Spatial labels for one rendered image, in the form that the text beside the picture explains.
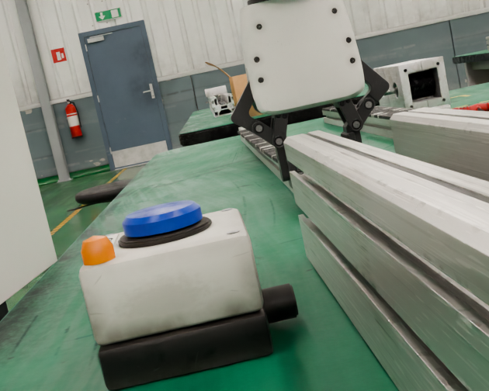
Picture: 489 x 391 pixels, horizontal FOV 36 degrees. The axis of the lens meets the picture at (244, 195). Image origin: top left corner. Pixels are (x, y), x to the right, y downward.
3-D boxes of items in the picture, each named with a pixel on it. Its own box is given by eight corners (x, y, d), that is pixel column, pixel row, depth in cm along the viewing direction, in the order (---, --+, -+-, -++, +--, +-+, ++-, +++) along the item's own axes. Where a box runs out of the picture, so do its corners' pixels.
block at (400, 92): (380, 115, 154) (372, 70, 152) (433, 104, 154) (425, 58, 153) (394, 116, 144) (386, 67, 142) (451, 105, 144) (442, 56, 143)
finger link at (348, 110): (367, 74, 69) (355, 130, 70) (318, 63, 69) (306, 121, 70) (375, 73, 67) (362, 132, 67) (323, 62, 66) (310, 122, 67)
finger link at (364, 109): (367, 96, 70) (380, 166, 71) (334, 103, 70) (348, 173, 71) (376, 96, 67) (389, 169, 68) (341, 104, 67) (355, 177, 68)
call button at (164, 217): (132, 246, 40) (123, 209, 39) (206, 230, 40) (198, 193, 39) (126, 263, 36) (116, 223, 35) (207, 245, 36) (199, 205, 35)
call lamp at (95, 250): (86, 260, 35) (80, 236, 35) (117, 253, 35) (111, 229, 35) (81, 268, 34) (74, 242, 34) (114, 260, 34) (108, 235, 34)
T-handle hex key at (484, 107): (451, 119, 119) (449, 108, 119) (505, 108, 117) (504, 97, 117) (462, 129, 104) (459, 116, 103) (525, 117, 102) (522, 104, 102)
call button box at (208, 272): (122, 337, 42) (96, 230, 41) (289, 300, 43) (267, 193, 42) (106, 394, 34) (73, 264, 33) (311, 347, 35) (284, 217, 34)
